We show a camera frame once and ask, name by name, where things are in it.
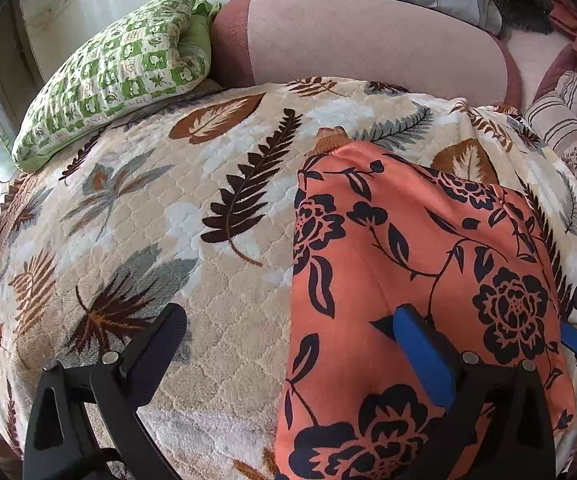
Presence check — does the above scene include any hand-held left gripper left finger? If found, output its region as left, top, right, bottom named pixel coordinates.
left=22, top=302, right=189, bottom=480

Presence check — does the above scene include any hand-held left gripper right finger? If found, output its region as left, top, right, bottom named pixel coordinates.
left=393, top=303, right=555, bottom=480

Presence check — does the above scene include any orange floral garment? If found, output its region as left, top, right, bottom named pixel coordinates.
left=274, top=141, right=577, bottom=480

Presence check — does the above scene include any leaf-printed blanket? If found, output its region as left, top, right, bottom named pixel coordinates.
left=0, top=76, right=577, bottom=480

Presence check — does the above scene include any striped cushion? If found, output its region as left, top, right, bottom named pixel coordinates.
left=523, top=71, right=577, bottom=201

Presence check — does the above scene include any brown embroidered garment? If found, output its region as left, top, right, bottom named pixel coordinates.
left=313, top=126, right=352, bottom=155

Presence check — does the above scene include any green checked pillow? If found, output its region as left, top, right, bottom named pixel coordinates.
left=12, top=0, right=222, bottom=173

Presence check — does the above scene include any pink bolster cushion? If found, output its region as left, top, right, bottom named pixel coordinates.
left=210, top=0, right=523, bottom=111

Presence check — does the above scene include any wooden window frame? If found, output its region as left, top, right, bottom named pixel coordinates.
left=0, top=0, right=39, bottom=126

